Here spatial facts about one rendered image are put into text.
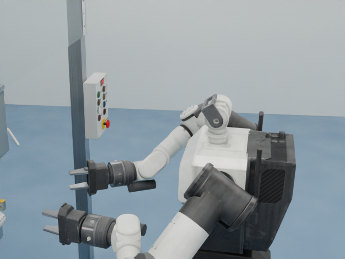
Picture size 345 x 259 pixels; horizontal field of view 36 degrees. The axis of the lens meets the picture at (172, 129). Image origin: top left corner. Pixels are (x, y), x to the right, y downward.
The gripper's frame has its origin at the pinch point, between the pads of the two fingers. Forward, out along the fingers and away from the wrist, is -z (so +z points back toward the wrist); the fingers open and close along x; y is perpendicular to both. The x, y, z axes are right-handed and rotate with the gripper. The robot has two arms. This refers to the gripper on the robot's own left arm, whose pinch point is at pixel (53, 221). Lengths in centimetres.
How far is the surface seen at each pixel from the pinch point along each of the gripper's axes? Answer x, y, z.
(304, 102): 87, 397, 47
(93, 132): 8, 82, -27
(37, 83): 78, 330, -208
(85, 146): 15, 82, -31
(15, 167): 101, 199, -151
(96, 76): -15, 92, -29
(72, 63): -23, 81, -35
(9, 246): 101, 108, -96
